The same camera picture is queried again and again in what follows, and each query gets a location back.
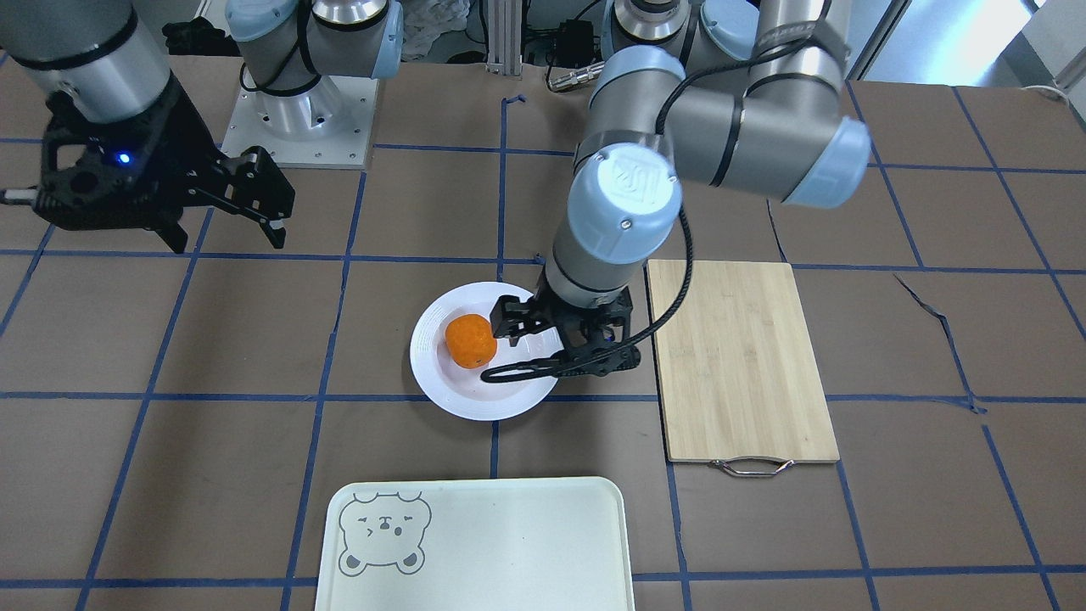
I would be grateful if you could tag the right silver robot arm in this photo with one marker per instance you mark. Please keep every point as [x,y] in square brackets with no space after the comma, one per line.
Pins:
[114,66]

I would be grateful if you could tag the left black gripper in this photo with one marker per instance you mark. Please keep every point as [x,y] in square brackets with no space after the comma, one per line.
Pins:
[556,311]

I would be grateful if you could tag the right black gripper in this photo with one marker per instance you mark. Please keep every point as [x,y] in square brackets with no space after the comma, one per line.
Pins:
[176,144]

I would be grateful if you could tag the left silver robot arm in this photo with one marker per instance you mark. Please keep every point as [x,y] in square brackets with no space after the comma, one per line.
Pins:
[731,94]

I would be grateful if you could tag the cream bear-print tray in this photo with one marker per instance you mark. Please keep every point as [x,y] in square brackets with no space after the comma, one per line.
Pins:
[535,543]

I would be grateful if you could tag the white round plate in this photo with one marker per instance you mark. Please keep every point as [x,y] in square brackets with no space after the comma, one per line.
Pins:
[462,392]

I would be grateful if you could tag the bamboo cutting board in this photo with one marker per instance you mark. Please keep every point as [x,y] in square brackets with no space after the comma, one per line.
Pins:
[737,375]

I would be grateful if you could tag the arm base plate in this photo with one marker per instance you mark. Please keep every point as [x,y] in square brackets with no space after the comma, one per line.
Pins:
[329,127]

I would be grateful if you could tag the orange mandarin fruit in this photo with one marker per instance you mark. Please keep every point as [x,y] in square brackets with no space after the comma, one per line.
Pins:
[470,342]

